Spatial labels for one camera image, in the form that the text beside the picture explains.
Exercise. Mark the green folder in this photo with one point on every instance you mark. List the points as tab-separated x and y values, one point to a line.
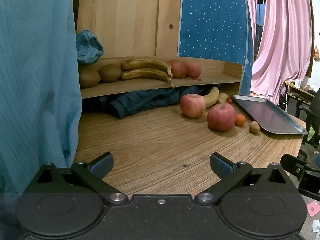
310	133

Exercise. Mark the orange wall ornament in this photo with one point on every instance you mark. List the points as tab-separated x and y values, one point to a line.
317	53

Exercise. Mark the large red apple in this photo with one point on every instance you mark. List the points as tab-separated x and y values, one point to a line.
221	117
192	105

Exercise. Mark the small brown kiwi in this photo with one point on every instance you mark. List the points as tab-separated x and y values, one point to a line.
254	127

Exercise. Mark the small tangerine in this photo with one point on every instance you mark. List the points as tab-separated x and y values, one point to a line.
240	120

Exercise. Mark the small white box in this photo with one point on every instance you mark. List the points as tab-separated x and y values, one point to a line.
298	83

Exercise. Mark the pink paper card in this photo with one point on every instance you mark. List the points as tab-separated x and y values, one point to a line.
314	208

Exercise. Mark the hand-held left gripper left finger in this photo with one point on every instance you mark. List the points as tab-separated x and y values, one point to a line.
101	166

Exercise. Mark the short spotted banana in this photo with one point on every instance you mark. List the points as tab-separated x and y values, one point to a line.
222	97

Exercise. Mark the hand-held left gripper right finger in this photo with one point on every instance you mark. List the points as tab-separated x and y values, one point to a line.
221	166

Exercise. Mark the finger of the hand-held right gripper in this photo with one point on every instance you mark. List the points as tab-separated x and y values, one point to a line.
291	163

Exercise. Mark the teal striped garment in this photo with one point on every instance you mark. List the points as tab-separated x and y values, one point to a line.
37	80

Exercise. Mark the large brown kiwi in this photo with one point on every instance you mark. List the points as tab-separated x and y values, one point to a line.
110	73
88	78

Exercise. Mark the cluttered wooden desk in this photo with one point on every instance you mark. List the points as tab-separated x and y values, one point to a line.
303	90

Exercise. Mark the wooden desk shelf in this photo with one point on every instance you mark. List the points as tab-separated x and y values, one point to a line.
140	86

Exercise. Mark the dark blue jacket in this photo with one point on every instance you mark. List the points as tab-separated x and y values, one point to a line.
150	100

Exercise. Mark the small red tomato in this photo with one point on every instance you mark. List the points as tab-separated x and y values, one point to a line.
229	101

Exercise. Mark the blue dotted fabric wardrobe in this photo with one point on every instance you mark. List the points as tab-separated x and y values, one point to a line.
212	22

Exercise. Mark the metal baking tray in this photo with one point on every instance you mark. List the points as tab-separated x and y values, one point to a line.
268	115

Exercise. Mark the crumpled white paper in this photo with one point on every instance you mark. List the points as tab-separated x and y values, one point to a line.
316	226

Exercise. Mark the brown ripe banana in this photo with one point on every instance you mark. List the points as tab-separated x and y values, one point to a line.
145	74
146	63

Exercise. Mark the crumpled blue cloth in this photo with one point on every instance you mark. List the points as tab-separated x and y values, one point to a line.
87	47

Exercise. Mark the black office chair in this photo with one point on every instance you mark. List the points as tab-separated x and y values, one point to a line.
311	115

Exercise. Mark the pink curtain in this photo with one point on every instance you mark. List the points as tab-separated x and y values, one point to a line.
282	42

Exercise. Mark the long yellow banana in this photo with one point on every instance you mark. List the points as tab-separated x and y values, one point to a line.
212	97

